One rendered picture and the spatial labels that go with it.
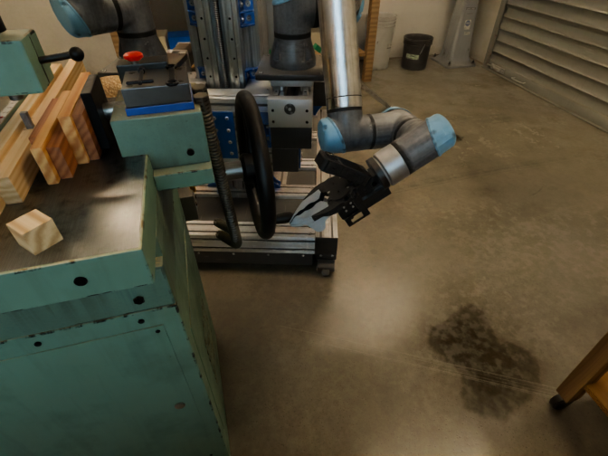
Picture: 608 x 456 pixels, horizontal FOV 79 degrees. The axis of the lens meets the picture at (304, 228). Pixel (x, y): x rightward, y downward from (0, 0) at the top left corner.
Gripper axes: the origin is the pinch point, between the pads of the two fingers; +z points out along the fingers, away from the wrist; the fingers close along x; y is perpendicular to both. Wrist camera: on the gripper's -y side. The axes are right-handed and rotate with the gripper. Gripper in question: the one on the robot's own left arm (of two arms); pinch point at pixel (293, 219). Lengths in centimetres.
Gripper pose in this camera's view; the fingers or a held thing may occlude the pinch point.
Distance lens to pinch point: 76.4
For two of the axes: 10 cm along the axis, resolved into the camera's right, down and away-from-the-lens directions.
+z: -8.3, 5.4, 1.3
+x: -2.8, -6.1, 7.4
